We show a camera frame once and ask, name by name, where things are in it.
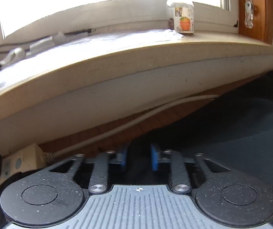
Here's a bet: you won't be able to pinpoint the black pants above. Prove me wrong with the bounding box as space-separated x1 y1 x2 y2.
124 67 273 220

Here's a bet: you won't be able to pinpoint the glass jar with orange label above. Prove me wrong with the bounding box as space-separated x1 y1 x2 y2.
167 0 195 36

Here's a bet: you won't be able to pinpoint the white framed window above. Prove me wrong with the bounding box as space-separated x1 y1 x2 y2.
0 0 240 44

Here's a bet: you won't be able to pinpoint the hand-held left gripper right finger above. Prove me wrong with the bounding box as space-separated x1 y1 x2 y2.
150 143 231 194

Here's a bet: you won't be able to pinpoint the clear plastic bag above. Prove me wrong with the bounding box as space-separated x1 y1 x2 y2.
0 28 187 96

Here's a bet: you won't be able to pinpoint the white power cable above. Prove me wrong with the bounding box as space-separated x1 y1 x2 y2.
42 95 220 161

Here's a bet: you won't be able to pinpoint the beige power strip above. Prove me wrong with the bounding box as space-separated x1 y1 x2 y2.
0 143 47 188

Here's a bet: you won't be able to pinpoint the beige window sill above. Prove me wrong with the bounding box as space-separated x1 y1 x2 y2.
0 34 273 127

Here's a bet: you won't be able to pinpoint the clear blind cord pull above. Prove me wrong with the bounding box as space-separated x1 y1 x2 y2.
244 0 255 28

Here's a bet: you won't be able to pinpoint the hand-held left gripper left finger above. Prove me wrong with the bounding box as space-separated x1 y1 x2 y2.
41 144 128 194

